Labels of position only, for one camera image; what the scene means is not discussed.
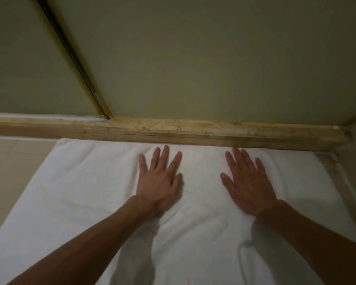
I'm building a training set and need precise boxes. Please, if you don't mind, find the person's left hand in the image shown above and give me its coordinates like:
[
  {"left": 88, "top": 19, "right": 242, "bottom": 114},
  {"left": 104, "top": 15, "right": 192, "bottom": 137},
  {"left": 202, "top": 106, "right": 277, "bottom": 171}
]
[{"left": 135, "top": 145, "right": 184, "bottom": 219}]

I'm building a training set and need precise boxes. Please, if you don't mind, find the person's right hand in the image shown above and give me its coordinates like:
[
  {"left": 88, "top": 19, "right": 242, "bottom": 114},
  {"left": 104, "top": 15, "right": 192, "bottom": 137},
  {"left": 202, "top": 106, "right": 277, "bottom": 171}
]
[{"left": 220, "top": 147, "right": 283, "bottom": 218}]

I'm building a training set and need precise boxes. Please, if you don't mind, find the white towel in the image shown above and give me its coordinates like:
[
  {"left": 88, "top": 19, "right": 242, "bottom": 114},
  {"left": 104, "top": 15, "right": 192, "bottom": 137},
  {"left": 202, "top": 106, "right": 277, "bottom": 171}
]
[{"left": 0, "top": 138, "right": 356, "bottom": 285}]

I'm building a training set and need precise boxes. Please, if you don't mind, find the person's left forearm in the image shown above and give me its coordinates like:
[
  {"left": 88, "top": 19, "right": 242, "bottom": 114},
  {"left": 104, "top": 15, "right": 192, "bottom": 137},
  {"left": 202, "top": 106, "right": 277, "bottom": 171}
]
[{"left": 6, "top": 195, "right": 161, "bottom": 285}]

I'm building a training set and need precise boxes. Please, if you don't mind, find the person's right forearm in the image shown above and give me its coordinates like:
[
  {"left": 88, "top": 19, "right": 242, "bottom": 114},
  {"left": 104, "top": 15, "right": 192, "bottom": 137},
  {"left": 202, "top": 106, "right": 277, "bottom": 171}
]
[{"left": 257, "top": 199, "right": 356, "bottom": 285}]

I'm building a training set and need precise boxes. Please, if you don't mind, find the worn wooden skirting board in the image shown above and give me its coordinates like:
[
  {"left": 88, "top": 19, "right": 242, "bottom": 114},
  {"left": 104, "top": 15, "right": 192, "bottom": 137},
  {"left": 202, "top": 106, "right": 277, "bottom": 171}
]
[{"left": 0, "top": 116, "right": 352, "bottom": 152}]

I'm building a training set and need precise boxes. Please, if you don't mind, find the brass wall trim strip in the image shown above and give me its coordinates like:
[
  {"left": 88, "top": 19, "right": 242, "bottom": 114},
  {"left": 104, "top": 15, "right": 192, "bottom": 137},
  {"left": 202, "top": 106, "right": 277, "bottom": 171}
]
[{"left": 34, "top": 0, "right": 114, "bottom": 120}]

